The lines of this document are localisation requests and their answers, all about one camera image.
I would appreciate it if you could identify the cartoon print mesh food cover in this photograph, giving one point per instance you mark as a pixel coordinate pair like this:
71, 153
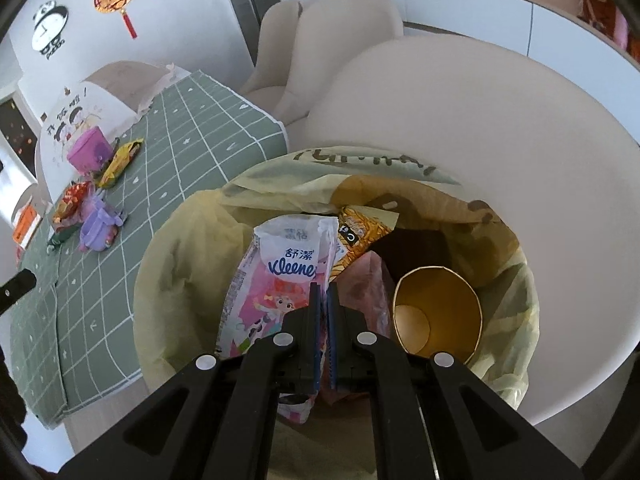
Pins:
100, 95

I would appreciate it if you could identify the panda wall clock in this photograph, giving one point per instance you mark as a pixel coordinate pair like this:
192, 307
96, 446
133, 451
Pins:
50, 25

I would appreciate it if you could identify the dark door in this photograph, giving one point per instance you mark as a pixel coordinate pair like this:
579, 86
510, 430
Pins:
15, 135

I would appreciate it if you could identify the orange snack packet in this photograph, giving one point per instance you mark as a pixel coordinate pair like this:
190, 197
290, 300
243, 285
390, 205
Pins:
360, 232

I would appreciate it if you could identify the beige chair with cushion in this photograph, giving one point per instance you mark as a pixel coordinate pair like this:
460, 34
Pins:
500, 125

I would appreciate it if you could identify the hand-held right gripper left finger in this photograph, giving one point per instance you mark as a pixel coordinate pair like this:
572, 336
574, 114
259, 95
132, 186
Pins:
307, 340

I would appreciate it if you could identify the thin pink plastic wrapper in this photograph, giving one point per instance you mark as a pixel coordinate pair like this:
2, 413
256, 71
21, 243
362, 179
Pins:
365, 285

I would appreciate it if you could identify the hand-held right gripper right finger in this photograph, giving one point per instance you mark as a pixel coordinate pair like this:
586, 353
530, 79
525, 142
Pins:
336, 355

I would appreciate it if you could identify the pink hexagonal tin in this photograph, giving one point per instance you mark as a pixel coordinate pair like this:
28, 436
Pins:
90, 152

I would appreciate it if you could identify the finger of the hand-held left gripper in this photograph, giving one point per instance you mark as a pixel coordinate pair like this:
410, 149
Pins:
20, 287

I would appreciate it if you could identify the dark glass cabinet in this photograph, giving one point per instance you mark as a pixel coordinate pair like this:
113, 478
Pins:
250, 5

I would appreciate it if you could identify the red snack wrapper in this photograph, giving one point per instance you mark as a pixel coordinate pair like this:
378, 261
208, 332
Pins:
72, 202

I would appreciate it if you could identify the yellow plastic bin liner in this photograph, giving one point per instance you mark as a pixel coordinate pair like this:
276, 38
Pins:
190, 270

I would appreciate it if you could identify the red paper cup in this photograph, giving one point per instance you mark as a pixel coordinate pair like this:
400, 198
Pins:
435, 310

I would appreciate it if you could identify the green checked tablecloth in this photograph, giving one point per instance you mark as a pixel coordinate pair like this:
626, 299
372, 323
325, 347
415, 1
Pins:
175, 125

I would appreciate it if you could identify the yellow snack wrapper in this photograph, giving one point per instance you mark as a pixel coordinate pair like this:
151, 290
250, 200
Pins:
120, 162

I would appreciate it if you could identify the white lower cabinet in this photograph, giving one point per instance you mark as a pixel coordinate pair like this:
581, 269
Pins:
450, 5

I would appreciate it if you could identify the orange tissue box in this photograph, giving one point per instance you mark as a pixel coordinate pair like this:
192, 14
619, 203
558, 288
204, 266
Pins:
26, 227

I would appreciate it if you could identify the pink white tissue wrapper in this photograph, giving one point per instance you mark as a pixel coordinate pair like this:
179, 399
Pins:
280, 280

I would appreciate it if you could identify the beige dining chair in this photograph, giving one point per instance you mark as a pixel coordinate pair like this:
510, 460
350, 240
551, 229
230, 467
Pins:
270, 50
345, 35

